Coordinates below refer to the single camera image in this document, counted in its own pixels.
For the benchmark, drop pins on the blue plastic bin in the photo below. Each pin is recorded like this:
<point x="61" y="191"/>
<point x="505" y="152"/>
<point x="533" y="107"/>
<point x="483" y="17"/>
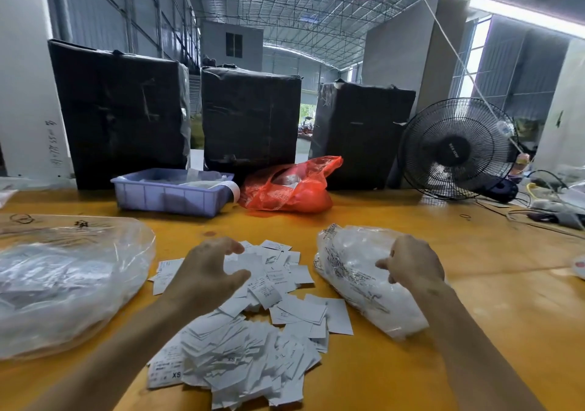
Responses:
<point x="163" y="194"/>

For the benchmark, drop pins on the person's right hand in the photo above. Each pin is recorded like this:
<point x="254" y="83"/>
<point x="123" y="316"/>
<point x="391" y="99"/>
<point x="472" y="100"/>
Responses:
<point x="411" y="262"/>

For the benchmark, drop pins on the red plastic bag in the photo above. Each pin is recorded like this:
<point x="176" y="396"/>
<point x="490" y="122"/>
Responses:
<point x="291" y="187"/>

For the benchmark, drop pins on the large clear bag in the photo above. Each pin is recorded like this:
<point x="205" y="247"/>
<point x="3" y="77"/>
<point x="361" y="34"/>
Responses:
<point x="64" y="283"/>

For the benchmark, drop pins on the white pillar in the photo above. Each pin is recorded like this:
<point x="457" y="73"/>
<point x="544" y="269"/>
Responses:
<point x="29" y="72"/>

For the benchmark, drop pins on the person's left forearm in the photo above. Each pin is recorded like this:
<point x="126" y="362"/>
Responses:
<point x="100" y="369"/>

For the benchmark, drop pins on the person's left hand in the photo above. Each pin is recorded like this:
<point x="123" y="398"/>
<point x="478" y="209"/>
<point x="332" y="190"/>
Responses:
<point x="206" y="274"/>

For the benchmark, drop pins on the pile of white labels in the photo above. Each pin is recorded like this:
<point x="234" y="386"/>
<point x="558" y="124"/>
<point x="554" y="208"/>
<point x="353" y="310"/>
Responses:
<point x="247" y="351"/>

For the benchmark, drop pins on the person's right forearm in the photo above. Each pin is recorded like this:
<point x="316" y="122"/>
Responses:
<point x="480" y="356"/>

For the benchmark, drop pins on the black table fan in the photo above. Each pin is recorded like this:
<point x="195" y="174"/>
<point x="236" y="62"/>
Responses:
<point x="457" y="148"/>

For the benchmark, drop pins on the grey cabin with window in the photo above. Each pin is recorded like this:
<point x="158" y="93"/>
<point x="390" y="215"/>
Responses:
<point x="232" y="46"/>

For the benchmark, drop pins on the large black wrapped bale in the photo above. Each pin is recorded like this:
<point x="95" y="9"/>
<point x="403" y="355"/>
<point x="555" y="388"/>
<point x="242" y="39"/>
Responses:
<point x="251" y="121"/>
<point x="119" y="114"/>
<point x="362" y="136"/>

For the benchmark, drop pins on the clear plastic bag black print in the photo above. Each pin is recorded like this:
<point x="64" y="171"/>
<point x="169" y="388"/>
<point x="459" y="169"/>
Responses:
<point x="352" y="283"/>

